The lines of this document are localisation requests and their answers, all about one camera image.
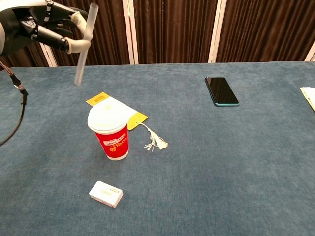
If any white paper stack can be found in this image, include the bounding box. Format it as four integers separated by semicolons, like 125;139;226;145
299;86;315;111

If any white partition frame post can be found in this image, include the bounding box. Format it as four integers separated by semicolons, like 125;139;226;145
38;43;59;67
122;0;139;65
208;0;227;63
304;40;315;62

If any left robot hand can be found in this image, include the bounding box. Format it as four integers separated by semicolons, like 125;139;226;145
0;0;94;56

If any brown curtain panel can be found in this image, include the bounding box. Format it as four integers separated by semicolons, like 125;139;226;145
49;0;131;66
0;46;51;68
216;0;315;62
132;0;219;65

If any black smartphone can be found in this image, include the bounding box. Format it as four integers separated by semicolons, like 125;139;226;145
204;77;240;107

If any red paper cup white lid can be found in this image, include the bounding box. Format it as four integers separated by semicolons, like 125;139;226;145
87;102;130;161

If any small white box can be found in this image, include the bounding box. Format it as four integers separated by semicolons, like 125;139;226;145
89;180;124;209

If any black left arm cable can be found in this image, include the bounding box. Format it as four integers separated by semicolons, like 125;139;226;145
0;60;29;146

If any translucent white plastic tube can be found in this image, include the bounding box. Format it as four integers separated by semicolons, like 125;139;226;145
74;2;99;87

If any blue felt table cover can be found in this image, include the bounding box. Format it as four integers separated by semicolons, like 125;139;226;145
0;60;315;236

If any orange white bookmark with tassel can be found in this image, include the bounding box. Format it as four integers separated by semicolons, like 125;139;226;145
85;91;169;151

